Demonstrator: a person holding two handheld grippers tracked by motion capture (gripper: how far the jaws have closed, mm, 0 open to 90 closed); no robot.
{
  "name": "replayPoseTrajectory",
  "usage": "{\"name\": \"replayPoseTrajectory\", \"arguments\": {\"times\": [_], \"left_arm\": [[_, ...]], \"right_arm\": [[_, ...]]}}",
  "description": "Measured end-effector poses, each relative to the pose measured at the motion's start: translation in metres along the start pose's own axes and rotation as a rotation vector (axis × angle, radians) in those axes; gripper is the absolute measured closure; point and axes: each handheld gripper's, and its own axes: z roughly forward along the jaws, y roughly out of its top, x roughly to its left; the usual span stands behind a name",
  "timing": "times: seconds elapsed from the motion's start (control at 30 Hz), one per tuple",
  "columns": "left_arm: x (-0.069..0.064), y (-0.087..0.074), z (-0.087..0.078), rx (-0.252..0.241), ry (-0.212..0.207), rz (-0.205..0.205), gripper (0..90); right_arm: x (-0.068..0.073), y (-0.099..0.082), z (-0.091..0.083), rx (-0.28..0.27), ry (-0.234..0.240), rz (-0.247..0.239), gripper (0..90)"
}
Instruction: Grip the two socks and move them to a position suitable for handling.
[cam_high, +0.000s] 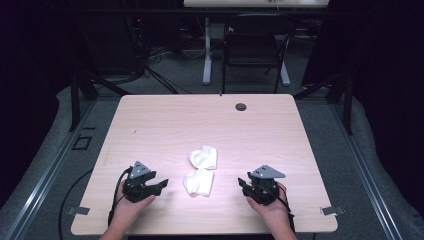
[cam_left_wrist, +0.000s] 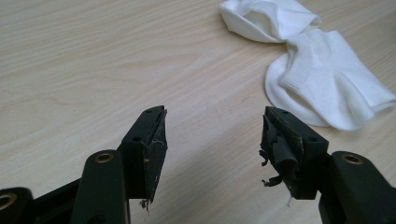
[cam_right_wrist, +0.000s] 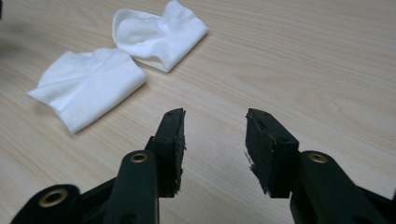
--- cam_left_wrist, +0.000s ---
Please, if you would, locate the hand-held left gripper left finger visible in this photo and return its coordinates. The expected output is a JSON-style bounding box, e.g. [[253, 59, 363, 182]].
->
[[117, 105, 169, 203]]

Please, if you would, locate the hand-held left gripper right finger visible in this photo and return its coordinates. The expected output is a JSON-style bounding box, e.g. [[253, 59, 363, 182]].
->
[[259, 105, 330, 201]]

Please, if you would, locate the white sock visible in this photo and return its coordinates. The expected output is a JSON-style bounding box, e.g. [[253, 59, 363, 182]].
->
[[264, 28, 396, 132], [218, 0, 322, 44]]

